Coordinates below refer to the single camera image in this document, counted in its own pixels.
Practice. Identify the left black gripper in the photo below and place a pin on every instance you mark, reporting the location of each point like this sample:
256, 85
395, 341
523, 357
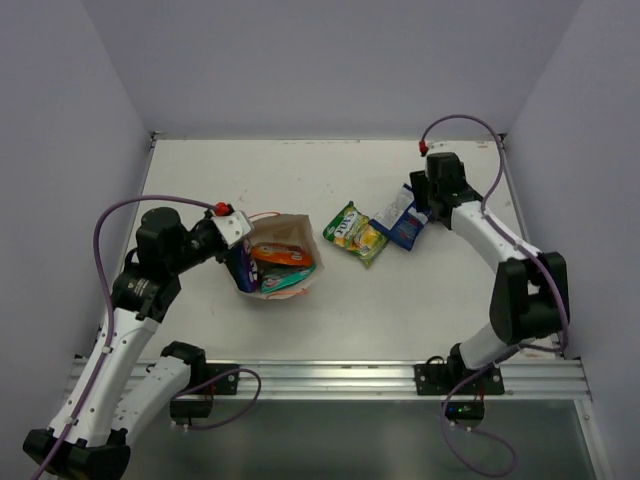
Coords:
228, 252

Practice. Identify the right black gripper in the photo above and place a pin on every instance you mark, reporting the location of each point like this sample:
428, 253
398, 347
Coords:
419, 184

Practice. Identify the blue white chips bag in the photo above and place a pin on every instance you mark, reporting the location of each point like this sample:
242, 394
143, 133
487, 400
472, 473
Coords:
400, 222

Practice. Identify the orange fruit candy packet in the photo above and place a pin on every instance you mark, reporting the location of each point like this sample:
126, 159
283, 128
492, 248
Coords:
281, 254

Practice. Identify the yellow green candy packet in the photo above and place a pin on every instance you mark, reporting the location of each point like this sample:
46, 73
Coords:
351, 231

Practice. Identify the white paper bag orange handles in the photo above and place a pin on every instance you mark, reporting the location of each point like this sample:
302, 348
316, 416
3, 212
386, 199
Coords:
294, 229

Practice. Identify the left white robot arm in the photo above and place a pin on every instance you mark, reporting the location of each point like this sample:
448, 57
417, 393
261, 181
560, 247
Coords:
93, 434

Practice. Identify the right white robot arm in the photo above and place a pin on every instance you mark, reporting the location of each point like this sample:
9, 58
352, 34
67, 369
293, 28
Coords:
530, 298

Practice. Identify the green snack packet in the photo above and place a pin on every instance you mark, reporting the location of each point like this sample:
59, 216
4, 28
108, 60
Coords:
280, 277

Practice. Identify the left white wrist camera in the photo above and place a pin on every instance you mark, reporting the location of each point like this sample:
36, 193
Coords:
234, 227

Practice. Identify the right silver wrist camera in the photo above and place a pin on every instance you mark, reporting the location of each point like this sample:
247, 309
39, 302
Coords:
438, 147

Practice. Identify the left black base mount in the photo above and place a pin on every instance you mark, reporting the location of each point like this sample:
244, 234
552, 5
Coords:
199, 405

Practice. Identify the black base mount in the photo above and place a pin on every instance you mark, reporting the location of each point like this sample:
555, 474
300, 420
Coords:
199, 405
437, 377

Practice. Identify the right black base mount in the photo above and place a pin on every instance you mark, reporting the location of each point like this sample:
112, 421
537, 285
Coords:
437, 377

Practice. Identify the aluminium front rail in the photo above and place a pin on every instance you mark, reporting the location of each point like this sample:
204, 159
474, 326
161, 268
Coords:
397, 380

